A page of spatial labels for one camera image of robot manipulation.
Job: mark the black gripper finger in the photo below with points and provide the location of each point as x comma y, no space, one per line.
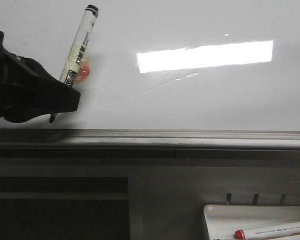
40,93

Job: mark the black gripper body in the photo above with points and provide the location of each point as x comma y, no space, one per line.
10,107

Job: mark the black whiteboard marker with magnet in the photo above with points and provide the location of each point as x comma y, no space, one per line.
78,49

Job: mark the red capped whiteboard marker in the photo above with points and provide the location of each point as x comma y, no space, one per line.
270,231

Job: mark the white marker tray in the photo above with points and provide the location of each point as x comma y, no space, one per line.
221,221

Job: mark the grey whiteboard stand frame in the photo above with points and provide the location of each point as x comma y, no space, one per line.
135,194

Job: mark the white whiteboard with aluminium frame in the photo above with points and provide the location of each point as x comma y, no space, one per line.
200,73

